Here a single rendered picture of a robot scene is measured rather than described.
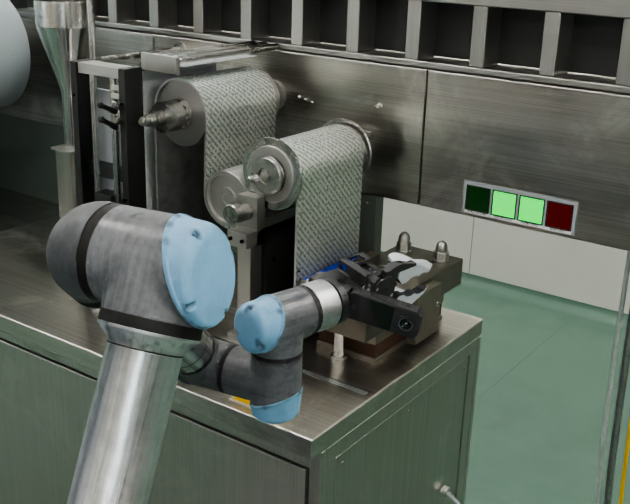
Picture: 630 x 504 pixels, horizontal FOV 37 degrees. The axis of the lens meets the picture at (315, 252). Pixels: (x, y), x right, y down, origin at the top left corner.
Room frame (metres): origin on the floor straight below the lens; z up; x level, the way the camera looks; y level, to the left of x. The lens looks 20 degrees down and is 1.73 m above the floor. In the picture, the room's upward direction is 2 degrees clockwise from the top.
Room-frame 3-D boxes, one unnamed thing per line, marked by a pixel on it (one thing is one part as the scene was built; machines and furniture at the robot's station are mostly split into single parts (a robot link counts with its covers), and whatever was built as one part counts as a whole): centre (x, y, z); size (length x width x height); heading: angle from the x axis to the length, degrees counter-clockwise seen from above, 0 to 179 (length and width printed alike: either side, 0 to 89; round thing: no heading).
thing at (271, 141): (1.80, 0.09, 1.25); 0.15 x 0.01 x 0.15; 55
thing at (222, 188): (1.97, 0.12, 1.17); 0.26 x 0.12 x 0.12; 145
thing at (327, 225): (1.86, -0.03, 1.11); 0.23 x 0.01 x 0.18; 145
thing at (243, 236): (1.79, 0.14, 1.05); 0.06 x 0.05 x 0.31; 145
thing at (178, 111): (1.92, 0.31, 1.33); 0.06 x 0.06 x 0.06; 55
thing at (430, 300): (1.79, -0.23, 0.96); 0.10 x 0.03 x 0.11; 145
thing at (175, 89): (2.05, 0.22, 1.33); 0.25 x 0.14 x 0.14; 145
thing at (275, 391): (1.24, 0.07, 1.09); 0.11 x 0.08 x 0.11; 64
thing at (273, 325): (1.23, 0.05, 1.18); 0.11 x 0.08 x 0.09; 133
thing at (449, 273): (1.83, -0.15, 1.00); 0.40 x 0.16 x 0.06; 145
